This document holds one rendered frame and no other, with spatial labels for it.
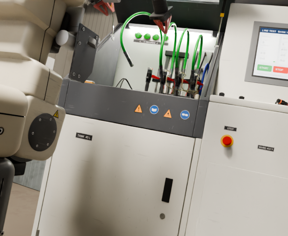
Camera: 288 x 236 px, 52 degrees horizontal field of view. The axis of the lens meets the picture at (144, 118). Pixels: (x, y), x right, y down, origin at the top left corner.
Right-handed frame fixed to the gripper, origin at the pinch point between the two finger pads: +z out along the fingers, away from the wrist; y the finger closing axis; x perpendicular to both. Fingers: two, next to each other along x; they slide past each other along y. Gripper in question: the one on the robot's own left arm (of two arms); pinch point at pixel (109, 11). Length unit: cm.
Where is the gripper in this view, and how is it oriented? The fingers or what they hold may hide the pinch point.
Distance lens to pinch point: 154.9
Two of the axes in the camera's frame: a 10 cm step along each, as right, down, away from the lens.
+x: -5.6, 5.7, -6.1
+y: -6.7, 1.3, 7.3
